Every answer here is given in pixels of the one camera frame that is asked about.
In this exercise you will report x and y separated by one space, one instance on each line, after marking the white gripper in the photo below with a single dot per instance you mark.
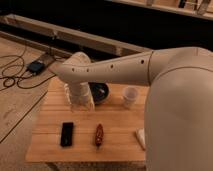
79 97

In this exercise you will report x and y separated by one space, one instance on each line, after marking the dark ceramic bowl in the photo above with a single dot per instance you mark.
100 92

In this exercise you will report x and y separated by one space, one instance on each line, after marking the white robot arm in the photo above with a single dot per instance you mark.
178 115

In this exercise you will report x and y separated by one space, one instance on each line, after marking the black rectangular remote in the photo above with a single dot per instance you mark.
66 134

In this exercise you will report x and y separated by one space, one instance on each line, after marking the red brown snack bar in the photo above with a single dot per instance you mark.
99 135

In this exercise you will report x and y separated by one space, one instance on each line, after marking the white plastic cup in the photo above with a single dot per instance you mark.
130 95

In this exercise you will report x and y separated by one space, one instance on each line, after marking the blue power adapter box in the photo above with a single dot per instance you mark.
35 67

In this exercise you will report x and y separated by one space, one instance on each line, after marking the white cloth piece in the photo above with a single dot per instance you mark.
140 135

